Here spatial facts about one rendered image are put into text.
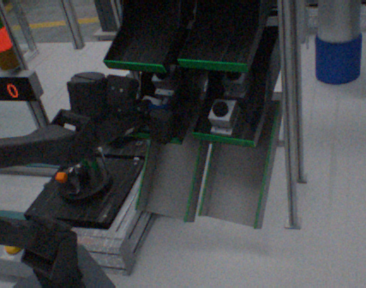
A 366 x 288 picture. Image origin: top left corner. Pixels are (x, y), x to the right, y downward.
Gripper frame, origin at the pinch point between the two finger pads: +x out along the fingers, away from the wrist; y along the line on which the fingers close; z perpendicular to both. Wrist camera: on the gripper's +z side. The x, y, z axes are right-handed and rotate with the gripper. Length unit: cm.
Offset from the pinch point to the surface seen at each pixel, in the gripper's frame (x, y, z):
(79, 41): 87, 116, -24
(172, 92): 6.2, -1.2, 2.0
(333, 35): 88, -6, 1
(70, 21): 84, 118, -14
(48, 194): -1.8, 32.1, -32.5
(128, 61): -2.7, 3.0, 9.6
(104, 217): -1.7, 12.1, -30.9
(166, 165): 8.4, 1.5, -17.3
